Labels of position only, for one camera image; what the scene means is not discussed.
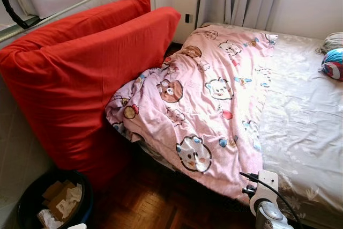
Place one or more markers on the pink cartoon blanket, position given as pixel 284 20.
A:
pixel 203 105

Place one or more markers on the red white blue striped bolster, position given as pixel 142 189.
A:
pixel 333 63

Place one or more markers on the brown cardboard scraps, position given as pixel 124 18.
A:
pixel 56 197

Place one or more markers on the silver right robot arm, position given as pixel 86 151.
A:
pixel 270 218

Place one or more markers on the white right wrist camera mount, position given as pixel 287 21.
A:
pixel 268 181

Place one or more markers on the grey beige plump pillow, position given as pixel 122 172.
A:
pixel 333 41

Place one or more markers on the small white box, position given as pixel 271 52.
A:
pixel 48 219

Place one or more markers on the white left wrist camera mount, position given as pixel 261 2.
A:
pixel 77 226

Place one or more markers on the crumpled white tissue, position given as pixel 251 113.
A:
pixel 72 202

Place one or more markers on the dark wall socket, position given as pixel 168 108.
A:
pixel 188 18

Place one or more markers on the bed with beige floral sheet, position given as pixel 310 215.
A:
pixel 305 122

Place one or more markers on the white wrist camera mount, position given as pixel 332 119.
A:
pixel 77 226
pixel 268 181

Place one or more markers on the black round waste bin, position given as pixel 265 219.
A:
pixel 27 197

